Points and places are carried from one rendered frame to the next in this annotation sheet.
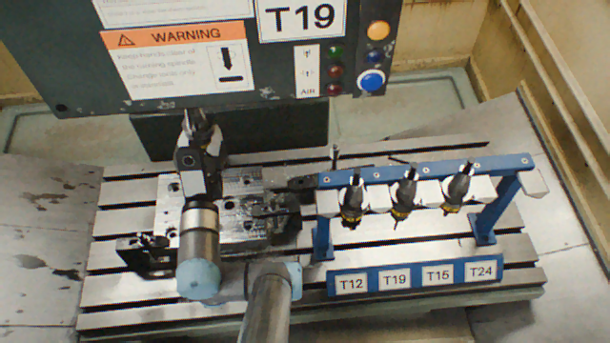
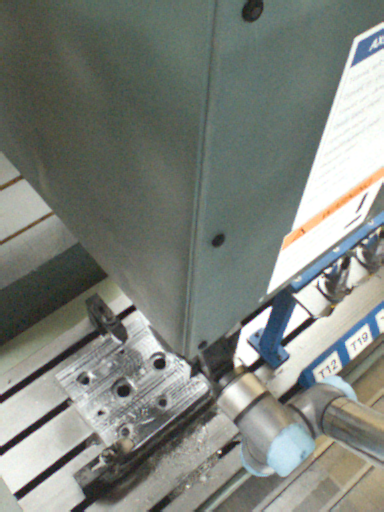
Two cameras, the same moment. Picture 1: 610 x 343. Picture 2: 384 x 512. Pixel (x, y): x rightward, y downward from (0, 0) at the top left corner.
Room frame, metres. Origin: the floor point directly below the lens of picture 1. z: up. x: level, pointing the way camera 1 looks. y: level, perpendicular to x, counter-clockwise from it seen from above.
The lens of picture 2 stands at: (0.24, 0.47, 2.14)
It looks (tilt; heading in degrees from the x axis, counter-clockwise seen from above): 58 degrees down; 319
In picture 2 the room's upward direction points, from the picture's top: 5 degrees clockwise
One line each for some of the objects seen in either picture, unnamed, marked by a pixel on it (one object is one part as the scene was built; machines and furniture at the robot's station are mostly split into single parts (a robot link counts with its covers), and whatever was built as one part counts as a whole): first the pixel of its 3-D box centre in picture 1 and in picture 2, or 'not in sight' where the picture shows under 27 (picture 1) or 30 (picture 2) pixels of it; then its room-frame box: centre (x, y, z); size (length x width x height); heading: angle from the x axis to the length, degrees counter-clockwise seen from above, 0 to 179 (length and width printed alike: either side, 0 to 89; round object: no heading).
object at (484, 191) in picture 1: (481, 189); not in sight; (0.51, -0.38, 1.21); 0.07 x 0.05 x 0.01; 4
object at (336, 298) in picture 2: (353, 201); (333, 286); (0.49, -0.10, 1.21); 0.06 x 0.06 x 0.03
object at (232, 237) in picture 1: (212, 209); (142, 379); (0.63, 0.26, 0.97); 0.29 x 0.23 x 0.05; 94
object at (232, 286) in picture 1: (218, 282); (272, 443); (0.34, 0.18, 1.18); 0.11 x 0.08 x 0.11; 89
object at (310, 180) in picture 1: (332, 182); not in sight; (0.72, -0.08, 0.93); 0.26 x 0.05 x 0.06; 99
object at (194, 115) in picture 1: (193, 111); not in sight; (0.62, 0.21, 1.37); 0.04 x 0.04 x 0.07
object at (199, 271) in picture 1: (199, 264); (275, 434); (0.33, 0.20, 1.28); 0.11 x 0.08 x 0.09; 4
